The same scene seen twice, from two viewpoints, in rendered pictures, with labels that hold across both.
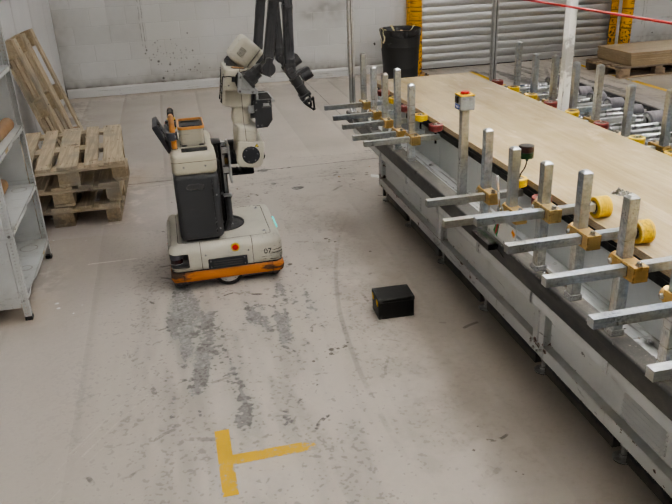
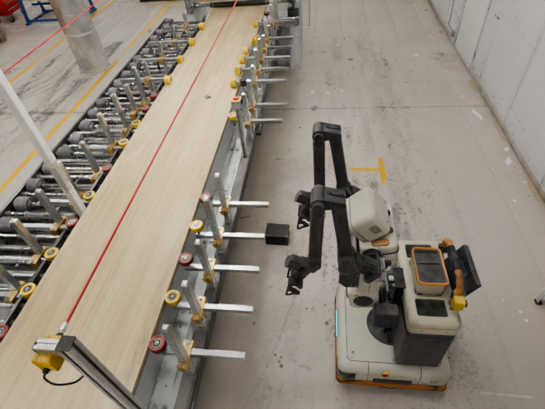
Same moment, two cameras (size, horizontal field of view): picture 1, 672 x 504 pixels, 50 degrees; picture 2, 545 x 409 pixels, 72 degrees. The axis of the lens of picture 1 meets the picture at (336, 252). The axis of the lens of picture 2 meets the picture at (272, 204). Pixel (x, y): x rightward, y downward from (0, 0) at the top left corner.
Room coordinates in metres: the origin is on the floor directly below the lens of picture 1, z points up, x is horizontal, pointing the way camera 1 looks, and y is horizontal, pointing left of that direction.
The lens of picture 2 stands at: (5.43, 0.53, 2.56)
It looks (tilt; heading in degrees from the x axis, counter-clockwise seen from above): 45 degrees down; 203
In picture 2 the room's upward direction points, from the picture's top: 6 degrees counter-clockwise
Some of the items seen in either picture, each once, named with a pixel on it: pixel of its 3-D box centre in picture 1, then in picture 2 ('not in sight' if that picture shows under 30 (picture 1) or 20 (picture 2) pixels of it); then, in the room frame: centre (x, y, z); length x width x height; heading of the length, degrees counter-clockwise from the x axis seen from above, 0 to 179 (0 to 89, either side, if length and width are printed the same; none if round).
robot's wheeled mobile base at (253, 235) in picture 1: (223, 241); (386, 333); (4.15, 0.70, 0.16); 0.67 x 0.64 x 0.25; 102
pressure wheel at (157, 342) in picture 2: not in sight; (160, 347); (4.89, -0.37, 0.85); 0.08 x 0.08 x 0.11
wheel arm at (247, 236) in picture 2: (388, 134); (229, 236); (4.12, -0.34, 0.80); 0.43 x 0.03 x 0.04; 102
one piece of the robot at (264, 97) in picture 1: (258, 104); (350, 254); (4.22, 0.42, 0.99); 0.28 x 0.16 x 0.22; 12
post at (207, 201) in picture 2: (397, 109); (214, 226); (4.17, -0.39, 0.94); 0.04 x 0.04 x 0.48; 12
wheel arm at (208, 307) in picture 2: (365, 115); (212, 307); (4.61, -0.23, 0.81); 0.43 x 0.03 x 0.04; 102
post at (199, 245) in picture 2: (385, 112); (207, 268); (4.42, -0.34, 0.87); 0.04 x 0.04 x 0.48; 12
